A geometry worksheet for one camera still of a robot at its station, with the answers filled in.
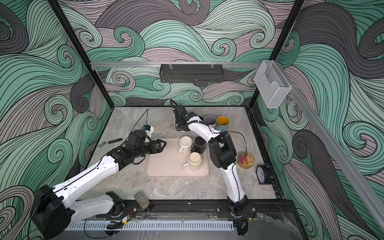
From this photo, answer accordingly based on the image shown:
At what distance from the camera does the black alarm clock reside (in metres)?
0.76

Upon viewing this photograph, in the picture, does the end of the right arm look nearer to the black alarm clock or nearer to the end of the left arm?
the end of the left arm

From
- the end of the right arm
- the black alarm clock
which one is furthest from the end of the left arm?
the black alarm clock
